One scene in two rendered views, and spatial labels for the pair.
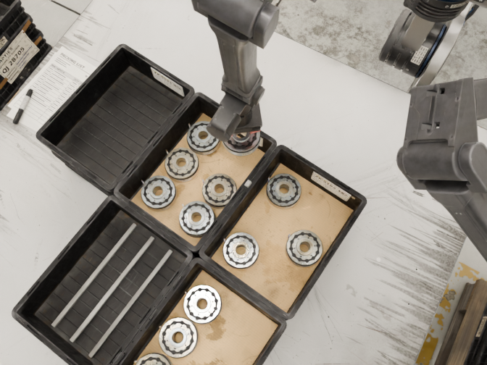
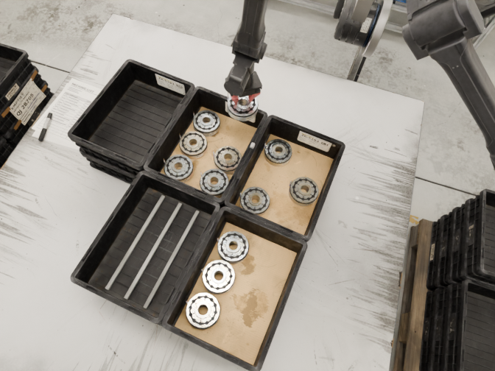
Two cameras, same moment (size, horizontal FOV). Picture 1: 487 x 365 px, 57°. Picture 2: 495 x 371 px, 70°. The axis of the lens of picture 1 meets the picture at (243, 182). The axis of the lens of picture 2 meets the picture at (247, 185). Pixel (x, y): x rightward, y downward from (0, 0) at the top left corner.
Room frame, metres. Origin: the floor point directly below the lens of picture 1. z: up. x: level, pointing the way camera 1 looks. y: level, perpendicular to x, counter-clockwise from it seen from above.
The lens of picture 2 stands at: (-0.22, 0.20, 1.99)
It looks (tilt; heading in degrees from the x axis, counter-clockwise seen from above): 65 degrees down; 341
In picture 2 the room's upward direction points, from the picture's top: 7 degrees clockwise
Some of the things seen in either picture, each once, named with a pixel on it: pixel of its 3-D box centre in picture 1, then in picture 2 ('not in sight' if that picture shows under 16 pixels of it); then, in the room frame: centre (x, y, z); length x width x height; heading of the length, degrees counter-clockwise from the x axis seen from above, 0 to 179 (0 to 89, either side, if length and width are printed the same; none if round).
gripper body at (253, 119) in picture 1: (239, 112); (244, 77); (0.51, 0.01, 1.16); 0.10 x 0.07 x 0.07; 96
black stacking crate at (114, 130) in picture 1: (122, 122); (138, 118); (0.64, 0.37, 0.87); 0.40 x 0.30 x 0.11; 143
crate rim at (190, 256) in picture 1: (105, 284); (149, 241); (0.14, 0.37, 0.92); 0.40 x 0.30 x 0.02; 143
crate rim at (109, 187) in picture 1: (117, 114); (134, 110); (0.64, 0.37, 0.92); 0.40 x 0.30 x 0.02; 143
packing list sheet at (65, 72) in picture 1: (56, 90); (72, 112); (0.85, 0.67, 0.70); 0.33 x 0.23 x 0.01; 149
